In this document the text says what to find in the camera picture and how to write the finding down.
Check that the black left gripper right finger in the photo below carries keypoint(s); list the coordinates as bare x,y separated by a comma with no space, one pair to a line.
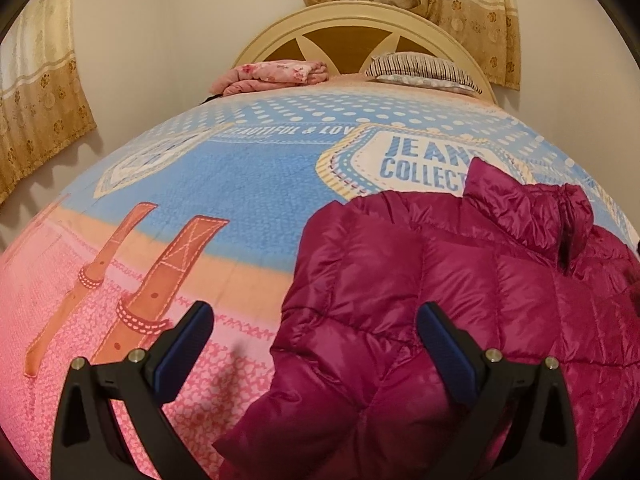
518,422

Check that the folded pink floral blanket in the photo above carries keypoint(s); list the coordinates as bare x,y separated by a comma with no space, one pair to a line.
269,75

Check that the cream wooden headboard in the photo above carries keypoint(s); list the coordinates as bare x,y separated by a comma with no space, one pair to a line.
346,35

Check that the striped pillow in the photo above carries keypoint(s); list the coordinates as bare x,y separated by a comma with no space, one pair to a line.
420,69

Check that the beige curtain on left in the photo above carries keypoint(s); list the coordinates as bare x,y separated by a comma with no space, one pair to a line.
43,105

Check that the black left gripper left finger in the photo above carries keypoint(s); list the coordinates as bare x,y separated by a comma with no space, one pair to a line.
87,441

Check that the blue pink printed bedspread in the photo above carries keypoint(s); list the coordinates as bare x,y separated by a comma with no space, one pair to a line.
211,205

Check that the magenta puffer down jacket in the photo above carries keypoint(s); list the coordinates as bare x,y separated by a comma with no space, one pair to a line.
405,307

